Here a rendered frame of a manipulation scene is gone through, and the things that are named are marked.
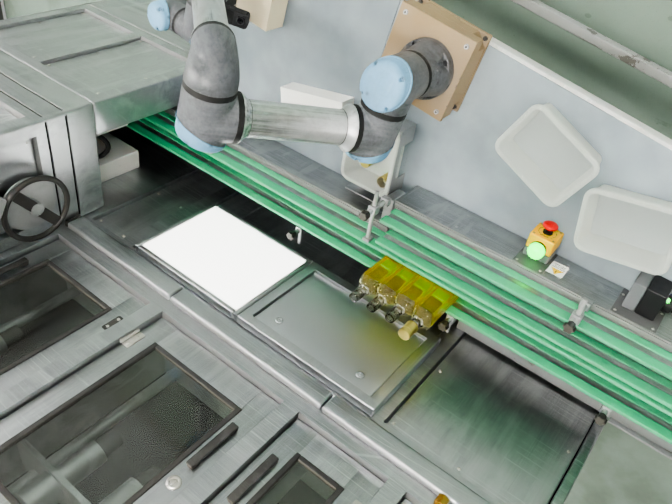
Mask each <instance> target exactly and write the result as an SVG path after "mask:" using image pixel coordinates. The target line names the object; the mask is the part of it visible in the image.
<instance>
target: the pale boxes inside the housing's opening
mask: <svg viewBox="0 0 672 504"><path fill-rule="evenodd" d="M127 125H128V124H126V125H123V126H120V127H118V128H115V129H112V130H109V131H107V132H104V133H101V134H98V135H96V137H97V136H99V135H102V136H104V137H105V138H106V139H107V140H108V141H109V143H110V146H111V148H110V151H109V153H108V154H107V155H106V156H105V157H103V158H101V159H99V164H100V173H101V182H105V181H107V180H109V179H112V178H114V177H116V176H119V175H121V174H124V173H126V172H128V171H131V170H133V169H135V168H138V167H139V153H138V150H137V149H135V148H133V147H132V146H130V145H128V144H127V143H125V142H123V141H122V140H120V139H118V138H117V137H115V136H113V135H112V134H110V133H108V132H110V131H113V130H116V129H119V128H121V127H124V126H127ZM97 147H98V155H99V154H100V153H102V152H103V151H104V150H105V147H106V146H105V144H104V143H103V142H102V141H101V140H100V139H98V138H97Z"/></svg>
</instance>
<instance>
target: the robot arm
mask: <svg viewBox="0 0 672 504"><path fill-rule="evenodd" d="M236 3H237V0H156V1H153V2H151V3H150V4H149V6H148V10H147V11H148V12H147V15H148V19H149V22H150V24H151V25H152V27H153V28H154V29H156V30H158V31H163V30H164V31H167V30H171V31H172V32H174V33H175V34H177V35H178V36H180V37H181V38H183V39H184V40H185V41H187V42H188V43H190V50H189V54H188V57H187V61H186V65H185V69H184V73H183V80H182V85H181V91H180V97H179V102H178V108H177V110H176V113H175V116H176V121H175V130H176V133H177V135H178V137H179V138H180V139H181V140H182V141H183V142H184V143H186V144H187V145H188V146H190V147H192V148H194V149H196V150H198V151H202V152H206V153H217V152H219V151H222V150H223V149H224V147H225V146H226V143H233V144H238V143H240V142H241V141H242V140H243V139H244V138H257V139H269V140H282V141H294V142H306V143H319V144H331V145H338V146H339V148H340V149H341V150H342V151H343V152H345V153H346V154H347V155H348V156H349V157H350V158H351V159H353V160H359V162H361V163H366V164H374V163H378V162H381V161H383V160H384V159H386V157H387V156H388V155H389V153H390V151H391V150H392V148H393V147H394V144H395V140H396V138H397V136H398V133H399V131H400V129H401V127H402V124H403V122H404V120H405V118H406V115H407V113H408V111H409V108H410V106H411V104H412V102H413V100H415V99H419V100H430V99H433V98H436V97H438V96H440V95H441V94H443V93H444V92H445V91H446V90H447V89H448V88H449V86H450V84H451V82H452V79H453V75H454V63H453V59H452V56H451V54H450V52H449V50H448V49H447V48H446V46H445V45H444V44H443V43H441V42H440V41H438V40H436V39H434V38H430V37H422V38H418V39H415V40H412V41H410V42H409V43H408V44H406V45H405V46H404V47H403V49H402V50H401V51H400V52H399V53H396V54H393V55H390V56H384V57H381V58H379V59H377V60H376V61H374V62H373V63H371V64H370V65H369V66H368V67H367V68H366V69H365V71H364V72H363V74H362V77H361V80H360V91H361V93H362V95H361V97H362V98H361V101H360V103H359V104H351V103H349V104H346V105H344V106H343V107H342V108H341V109H337V108H328V107H319V106H309V105H300V104H291V103H282V102H273V101H264V100H255V99H248V98H246V96H245V95H244V94H243V92H242V91H238V88H239V81H240V66H239V56H238V49H237V43H236V38H235V35H234V33H233V31H232V30H231V28H230V27H229V26H228V24H230V25H233V26H236V27H238V28H241V29H246V28H247V26H248V24H249V19H250V12H248V11H245V10H243V9H240V8H237V7H236Z"/></svg>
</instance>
